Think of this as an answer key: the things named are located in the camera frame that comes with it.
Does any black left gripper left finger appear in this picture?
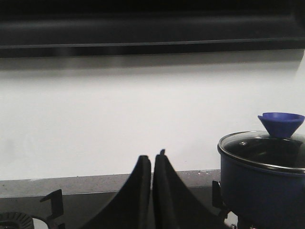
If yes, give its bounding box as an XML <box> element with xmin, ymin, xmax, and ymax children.
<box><xmin>82</xmin><ymin>156</ymin><xmax>151</xmax><ymax>229</ymax></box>

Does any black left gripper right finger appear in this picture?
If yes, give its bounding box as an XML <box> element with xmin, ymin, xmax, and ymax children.
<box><xmin>152</xmin><ymin>149</ymin><xmax>214</xmax><ymax>229</ymax></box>

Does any glass lid with blue knob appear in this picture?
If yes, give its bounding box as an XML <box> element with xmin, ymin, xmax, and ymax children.
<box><xmin>217</xmin><ymin>112</ymin><xmax>305</xmax><ymax>174</ymax></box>

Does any dark blue cooking pot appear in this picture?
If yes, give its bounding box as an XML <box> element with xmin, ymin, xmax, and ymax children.
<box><xmin>220</xmin><ymin>154</ymin><xmax>305</xmax><ymax>229</ymax></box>

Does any black glass gas cooktop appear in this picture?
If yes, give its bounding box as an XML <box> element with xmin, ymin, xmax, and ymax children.
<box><xmin>0</xmin><ymin>186</ymin><xmax>239</xmax><ymax>229</ymax></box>

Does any right gas burner with support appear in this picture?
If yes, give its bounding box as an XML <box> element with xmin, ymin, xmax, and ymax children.
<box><xmin>212</xmin><ymin>180</ymin><xmax>238</xmax><ymax>229</ymax></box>

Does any gas burner with support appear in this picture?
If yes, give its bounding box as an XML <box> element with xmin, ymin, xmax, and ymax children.
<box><xmin>212</xmin><ymin>180</ymin><xmax>238</xmax><ymax>229</ymax></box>
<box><xmin>0</xmin><ymin>189</ymin><xmax>66</xmax><ymax>229</ymax></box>

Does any left gas burner with support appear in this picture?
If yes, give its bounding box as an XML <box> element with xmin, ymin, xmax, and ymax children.
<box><xmin>0</xmin><ymin>189</ymin><xmax>66</xmax><ymax>229</ymax></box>

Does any black range hood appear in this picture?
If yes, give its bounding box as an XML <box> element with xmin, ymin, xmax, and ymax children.
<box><xmin>0</xmin><ymin>0</ymin><xmax>305</xmax><ymax>58</ymax></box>

